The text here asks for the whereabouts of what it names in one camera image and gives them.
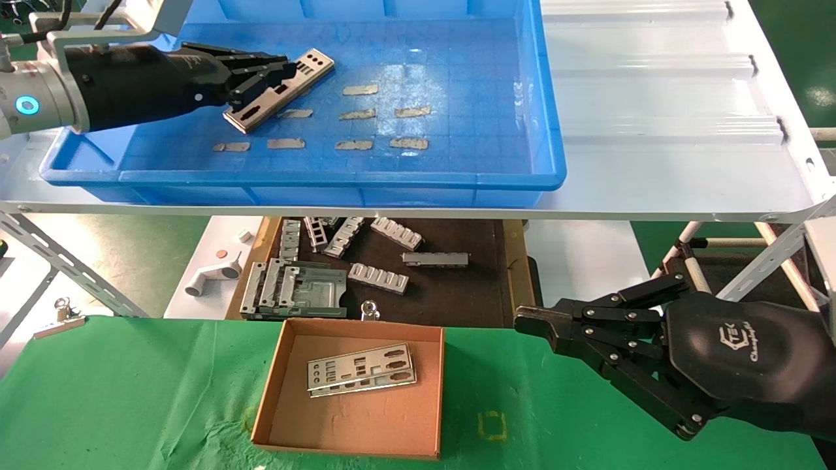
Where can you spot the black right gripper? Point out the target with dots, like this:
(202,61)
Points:
(751,359)

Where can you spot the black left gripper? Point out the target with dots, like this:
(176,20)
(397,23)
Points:
(144,85)

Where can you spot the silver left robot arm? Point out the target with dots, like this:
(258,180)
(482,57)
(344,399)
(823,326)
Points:
(39,98)

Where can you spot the dark wood-framed tray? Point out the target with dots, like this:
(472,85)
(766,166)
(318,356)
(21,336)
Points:
(450,294)

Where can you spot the blue plastic tray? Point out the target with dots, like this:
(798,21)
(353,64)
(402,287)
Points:
(457,78)

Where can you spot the shallow brown cardboard box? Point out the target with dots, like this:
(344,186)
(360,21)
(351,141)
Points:
(366,424)

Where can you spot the green cloth mat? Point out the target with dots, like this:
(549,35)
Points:
(496,391)

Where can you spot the small white cube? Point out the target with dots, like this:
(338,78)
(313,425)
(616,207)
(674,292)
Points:
(245,235)

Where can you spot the long gray metal bar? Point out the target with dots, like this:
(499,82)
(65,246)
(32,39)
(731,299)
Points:
(434,259)

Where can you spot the perforated metal angle strut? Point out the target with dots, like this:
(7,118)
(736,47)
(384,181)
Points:
(26,307)
(777,251)
(72,264)

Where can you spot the white plastic pipe fitting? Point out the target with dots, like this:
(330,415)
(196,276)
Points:
(209,279)

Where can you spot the large gray metal plate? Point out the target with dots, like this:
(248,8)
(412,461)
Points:
(317,290)

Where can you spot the black caster chair base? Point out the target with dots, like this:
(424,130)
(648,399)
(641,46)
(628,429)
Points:
(14,19)

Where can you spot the gray left wrist camera box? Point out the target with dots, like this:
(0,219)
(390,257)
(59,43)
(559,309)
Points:
(163,16)

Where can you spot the gray wrist camera box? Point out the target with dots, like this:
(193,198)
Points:
(163,16)
(824,261)

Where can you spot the pipe frame rack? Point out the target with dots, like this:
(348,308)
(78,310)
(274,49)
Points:
(682,245)

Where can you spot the slotted metal bracket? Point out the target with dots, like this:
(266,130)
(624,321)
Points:
(317,235)
(379,278)
(344,238)
(397,233)
(271,284)
(290,240)

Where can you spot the gray right wrist camera box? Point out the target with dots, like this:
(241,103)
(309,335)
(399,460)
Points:
(824,261)

